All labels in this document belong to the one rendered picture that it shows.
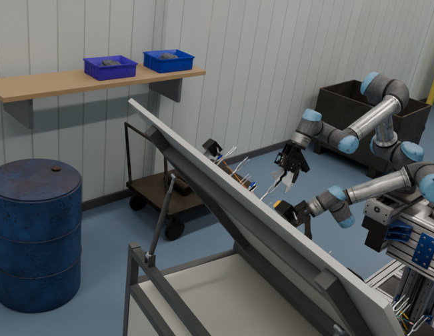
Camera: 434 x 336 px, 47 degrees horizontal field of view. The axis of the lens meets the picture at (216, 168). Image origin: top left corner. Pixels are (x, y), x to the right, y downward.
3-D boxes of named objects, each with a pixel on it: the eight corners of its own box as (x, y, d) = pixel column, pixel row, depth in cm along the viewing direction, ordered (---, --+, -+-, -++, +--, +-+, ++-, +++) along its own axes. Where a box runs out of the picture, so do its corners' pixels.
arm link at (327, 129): (335, 148, 217) (322, 141, 209) (315, 138, 224) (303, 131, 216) (344, 132, 216) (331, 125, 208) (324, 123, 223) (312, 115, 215)
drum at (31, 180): (51, 249, 359) (49, 148, 323) (98, 288, 330) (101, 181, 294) (-23, 281, 320) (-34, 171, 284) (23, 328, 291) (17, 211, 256)
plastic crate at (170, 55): (175, 61, 393) (176, 48, 388) (193, 69, 379) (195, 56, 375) (141, 65, 371) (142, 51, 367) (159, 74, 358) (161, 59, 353)
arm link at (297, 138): (304, 136, 215) (315, 141, 208) (299, 145, 216) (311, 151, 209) (291, 130, 211) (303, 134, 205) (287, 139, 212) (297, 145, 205)
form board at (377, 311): (443, 427, 168) (447, 423, 168) (383, 309, 97) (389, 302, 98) (239, 237, 252) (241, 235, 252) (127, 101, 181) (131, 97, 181)
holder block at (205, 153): (202, 162, 161) (222, 143, 162) (190, 155, 171) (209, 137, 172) (210, 172, 163) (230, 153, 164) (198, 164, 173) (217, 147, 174)
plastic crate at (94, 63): (120, 68, 358) (121, 54, 354) (137, 77, 346) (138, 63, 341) (82, 72, 338) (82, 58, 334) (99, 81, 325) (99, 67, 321)
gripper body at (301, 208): (283, 214, 224) (306, 200, 222) (293, 231, 222) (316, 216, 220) (280, 213, 216) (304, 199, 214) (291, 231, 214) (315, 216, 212)
